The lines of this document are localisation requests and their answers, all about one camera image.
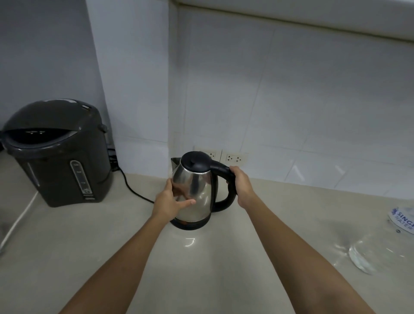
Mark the person's right forearm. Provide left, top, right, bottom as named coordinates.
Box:
left=242, top=194, right=376, bottom=314

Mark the person's left hand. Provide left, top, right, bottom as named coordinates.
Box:
left=151, top=178, right=196, bottom=223

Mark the white power cable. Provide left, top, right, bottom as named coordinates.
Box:
left=0, top=192, right=39, bottom=250

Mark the person's left forearm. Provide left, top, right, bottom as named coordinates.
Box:
left=59, top=215, right=171, bottom=314

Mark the black electric water dispenser pot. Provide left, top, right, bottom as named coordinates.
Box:
left=0, top=99, right=114, bottom=208

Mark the person's right hand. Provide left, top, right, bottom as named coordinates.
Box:
left=229, top=166, right=257, bottom=209

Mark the clear plastic water bottle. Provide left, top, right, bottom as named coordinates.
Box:
left=348, top=206, right=414, bottom=275

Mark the black power cable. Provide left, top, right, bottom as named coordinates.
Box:
left=108, top=148, right=155, bottom=204

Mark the stainless steel electric kettle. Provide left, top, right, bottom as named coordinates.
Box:
left=169, top=151, right=238, bottom=231

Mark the white wall socket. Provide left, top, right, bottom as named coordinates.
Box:
left=224, top=153, right=248, bottom=165
left=193, top=149, right=222, bottom=162

